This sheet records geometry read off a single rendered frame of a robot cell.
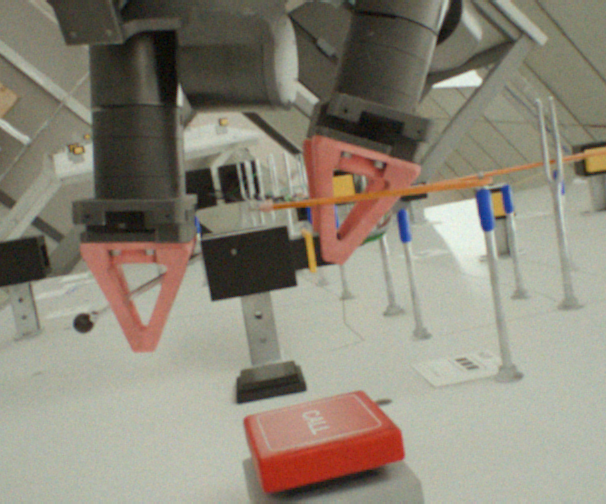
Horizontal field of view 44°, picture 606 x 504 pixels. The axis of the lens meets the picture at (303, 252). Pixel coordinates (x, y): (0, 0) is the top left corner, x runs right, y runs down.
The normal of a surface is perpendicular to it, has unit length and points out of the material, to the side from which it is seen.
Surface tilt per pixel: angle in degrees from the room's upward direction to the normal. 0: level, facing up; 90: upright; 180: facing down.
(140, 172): 90
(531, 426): 49
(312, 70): 90
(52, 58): 90
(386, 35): 102
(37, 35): 90
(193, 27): 132
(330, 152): 114
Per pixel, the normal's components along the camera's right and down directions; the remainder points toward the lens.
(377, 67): -0.20, 0.04
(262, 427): -0.17, -0.98
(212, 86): -0.19, 0.59
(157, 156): 0.59, 0.08
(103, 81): -0.47, 0.10
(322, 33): 0.21, 0.11
